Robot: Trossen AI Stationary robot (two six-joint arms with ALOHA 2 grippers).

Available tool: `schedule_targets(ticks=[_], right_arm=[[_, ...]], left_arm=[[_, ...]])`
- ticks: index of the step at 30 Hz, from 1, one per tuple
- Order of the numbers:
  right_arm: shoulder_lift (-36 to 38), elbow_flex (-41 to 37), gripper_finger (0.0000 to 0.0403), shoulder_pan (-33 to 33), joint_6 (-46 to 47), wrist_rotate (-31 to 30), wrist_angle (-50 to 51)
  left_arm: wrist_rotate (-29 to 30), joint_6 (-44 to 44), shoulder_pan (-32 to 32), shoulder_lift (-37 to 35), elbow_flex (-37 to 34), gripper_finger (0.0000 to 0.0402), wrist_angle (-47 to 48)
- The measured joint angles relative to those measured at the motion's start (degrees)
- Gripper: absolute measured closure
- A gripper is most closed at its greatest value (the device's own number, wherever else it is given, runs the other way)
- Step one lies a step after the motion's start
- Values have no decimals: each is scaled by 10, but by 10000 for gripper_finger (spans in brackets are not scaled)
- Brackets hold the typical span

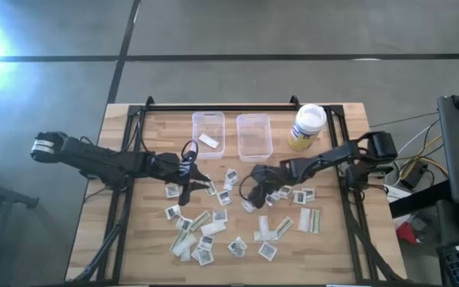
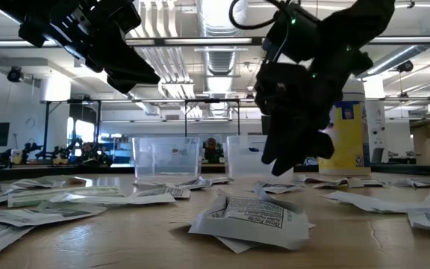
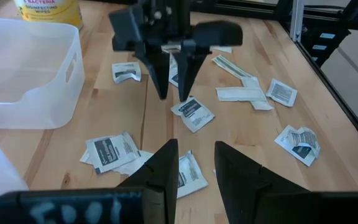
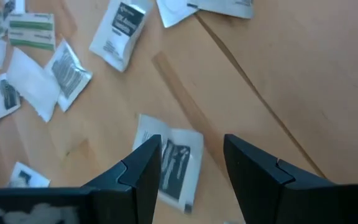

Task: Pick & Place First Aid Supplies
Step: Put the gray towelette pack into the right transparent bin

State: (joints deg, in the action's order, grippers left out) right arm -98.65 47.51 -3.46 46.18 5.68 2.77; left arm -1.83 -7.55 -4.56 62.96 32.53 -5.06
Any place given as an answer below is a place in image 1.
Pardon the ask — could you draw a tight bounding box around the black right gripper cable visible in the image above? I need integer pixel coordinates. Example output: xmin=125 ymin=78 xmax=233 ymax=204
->
xmin=238 ymin=171 xmax=257 ymax=203

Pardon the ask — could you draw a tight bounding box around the yellow disinfectant wipes canister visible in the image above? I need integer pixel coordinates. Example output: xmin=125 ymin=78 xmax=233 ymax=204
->
xmin=287 ymin=103 xmax=328 ymax=152

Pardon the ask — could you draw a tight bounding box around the black metal rig frame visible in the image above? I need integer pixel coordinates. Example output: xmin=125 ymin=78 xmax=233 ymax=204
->
xmin=73 ymin=95 xmax=408 ymax=285

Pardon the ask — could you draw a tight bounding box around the black cart leg bar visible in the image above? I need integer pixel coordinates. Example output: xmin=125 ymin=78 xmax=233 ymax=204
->
xmin=388 ymin=181 xmax=453 ymax=219

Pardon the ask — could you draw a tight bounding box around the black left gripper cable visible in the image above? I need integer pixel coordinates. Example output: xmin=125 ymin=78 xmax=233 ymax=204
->
xmin=180 ymin=138 xmax=200 ymax=163

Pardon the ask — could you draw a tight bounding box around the white floor cable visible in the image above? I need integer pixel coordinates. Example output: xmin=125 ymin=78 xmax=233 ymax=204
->
xmin=396 ymin=119 xmax=441 ymax=159

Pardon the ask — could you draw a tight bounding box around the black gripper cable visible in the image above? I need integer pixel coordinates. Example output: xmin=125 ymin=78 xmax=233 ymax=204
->
xmin=180 ymin=138 xmax=200 ymax=163
xmin=238 ymin=171 xmax=257 ymax=203

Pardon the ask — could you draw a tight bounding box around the clear plastic bin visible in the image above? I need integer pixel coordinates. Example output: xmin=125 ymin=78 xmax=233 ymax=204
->
xmin=236 ymin=113 xmax=274 ymax=163
xmin=190 ymin=111 xmax=226 ymax=161

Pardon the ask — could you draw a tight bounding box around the white power strip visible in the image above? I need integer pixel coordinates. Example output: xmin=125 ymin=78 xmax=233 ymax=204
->
xmin=384 ymin=183 xmax=414 ymax=202

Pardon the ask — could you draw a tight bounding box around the black floor stand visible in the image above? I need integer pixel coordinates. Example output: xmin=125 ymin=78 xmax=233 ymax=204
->
xmin=0 ymin=158 xmax=40 ymax=210

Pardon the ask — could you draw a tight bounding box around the black power adapter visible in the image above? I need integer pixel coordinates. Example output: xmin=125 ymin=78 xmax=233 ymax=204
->
xmin=398 ymin=161 xmax=428 ymax=191

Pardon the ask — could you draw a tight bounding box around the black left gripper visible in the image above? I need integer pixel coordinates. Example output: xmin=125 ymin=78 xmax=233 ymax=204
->
xmin=151 ymin=152 xmax=211 ymax=206

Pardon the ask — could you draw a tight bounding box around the red object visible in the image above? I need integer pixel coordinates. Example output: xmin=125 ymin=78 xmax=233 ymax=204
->
xmin=396 ymin=222 xmax=422 ymax=245

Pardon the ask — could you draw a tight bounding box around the yellow floor cable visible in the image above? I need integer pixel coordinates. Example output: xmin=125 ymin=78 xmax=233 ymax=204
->
xmin=410 ymin=134 xmax=450 ymax=176

